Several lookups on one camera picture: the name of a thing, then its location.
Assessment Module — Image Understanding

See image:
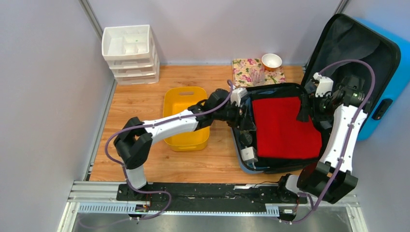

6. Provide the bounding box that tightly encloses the red cloth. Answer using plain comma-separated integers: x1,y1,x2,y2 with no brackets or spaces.
252,97,322,160

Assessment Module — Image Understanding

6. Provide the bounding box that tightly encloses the clear glass on tray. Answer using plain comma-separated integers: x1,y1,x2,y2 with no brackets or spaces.
249,67,265,86

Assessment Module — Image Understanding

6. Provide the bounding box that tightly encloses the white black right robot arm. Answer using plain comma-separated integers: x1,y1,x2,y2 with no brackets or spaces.
276,73,367,204

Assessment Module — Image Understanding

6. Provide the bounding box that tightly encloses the blue fish print suitcase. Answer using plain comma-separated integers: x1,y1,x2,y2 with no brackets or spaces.
233,14,410,174

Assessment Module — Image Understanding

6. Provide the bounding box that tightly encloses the white plastic drawer unit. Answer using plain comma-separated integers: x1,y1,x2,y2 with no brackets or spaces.
102,25,160,85

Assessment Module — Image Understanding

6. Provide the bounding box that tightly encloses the black round cap item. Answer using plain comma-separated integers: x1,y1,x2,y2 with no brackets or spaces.
239,132,253,146

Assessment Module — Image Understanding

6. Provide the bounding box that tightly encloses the white square charger block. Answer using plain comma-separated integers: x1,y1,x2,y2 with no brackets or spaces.
240,146,258,163

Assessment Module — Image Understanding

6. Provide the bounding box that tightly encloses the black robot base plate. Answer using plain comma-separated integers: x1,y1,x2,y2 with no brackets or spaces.
116,182,307,213

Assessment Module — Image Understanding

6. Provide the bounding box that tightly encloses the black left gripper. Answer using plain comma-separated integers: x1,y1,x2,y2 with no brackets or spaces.
212,101,256,131

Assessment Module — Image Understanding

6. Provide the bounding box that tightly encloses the yellow plastic basket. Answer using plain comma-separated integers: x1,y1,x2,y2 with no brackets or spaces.
163,87,210,152

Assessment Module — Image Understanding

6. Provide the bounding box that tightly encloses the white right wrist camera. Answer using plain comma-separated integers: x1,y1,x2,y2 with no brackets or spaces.
313,72,334,98

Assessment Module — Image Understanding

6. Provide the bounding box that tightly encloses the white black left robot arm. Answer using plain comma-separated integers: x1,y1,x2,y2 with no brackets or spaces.
113,87,256,201

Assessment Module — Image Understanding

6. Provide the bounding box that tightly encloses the floral pattern tray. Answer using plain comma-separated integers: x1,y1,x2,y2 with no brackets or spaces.
232,58,285,87

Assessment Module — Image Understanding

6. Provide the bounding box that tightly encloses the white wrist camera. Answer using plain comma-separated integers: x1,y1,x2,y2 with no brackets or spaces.
313,72,334,98
230,87,248,107

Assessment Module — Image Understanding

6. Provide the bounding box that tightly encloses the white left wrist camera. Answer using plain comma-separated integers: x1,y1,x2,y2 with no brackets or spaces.
230,87,248,107

